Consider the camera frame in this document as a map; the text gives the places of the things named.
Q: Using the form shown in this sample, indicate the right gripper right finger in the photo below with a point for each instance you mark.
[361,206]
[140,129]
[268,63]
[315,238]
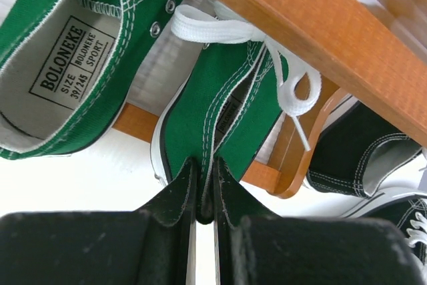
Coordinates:
[256,246]

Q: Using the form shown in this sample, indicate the orange wooden shoe shelf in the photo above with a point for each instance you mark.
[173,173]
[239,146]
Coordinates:
[352,51]

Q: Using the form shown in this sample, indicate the black canvas sneaker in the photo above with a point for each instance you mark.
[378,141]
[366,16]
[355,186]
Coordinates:
[403,207]
[358,150]

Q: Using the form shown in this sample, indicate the black canvas sneaker far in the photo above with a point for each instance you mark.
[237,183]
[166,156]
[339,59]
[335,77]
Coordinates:
[358,150]

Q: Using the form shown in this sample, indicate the black canvas sneaker near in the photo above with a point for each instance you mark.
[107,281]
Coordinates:
[403,207]

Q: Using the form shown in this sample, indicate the green sneaker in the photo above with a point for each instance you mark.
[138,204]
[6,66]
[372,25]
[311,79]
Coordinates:
[242,82]
[66,69]

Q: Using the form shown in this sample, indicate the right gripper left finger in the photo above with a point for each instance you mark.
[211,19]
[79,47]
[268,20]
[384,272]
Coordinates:
[154,244]

